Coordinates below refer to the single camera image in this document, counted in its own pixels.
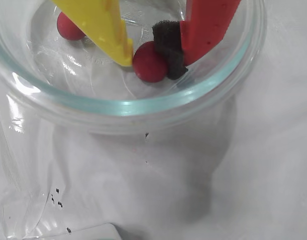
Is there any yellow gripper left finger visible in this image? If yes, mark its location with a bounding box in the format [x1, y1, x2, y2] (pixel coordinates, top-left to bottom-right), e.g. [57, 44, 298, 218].
[50, 0, 134, 67]

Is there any red ball pill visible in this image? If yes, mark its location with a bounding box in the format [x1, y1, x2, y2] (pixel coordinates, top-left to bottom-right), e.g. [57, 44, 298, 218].
[56, 11, 87, 41]
[132, 41, 169, 83]

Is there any clear glass bowl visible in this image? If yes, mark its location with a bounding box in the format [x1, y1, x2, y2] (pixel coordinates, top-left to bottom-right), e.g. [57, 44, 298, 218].
[0, 0, 268, 136]

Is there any white tablecloth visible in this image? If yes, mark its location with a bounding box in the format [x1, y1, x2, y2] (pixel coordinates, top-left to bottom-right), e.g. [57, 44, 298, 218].
[0, 0, 307, 240]

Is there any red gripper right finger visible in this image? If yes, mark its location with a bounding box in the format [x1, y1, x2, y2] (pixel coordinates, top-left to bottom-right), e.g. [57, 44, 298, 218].
[152, 0, 242, 81]

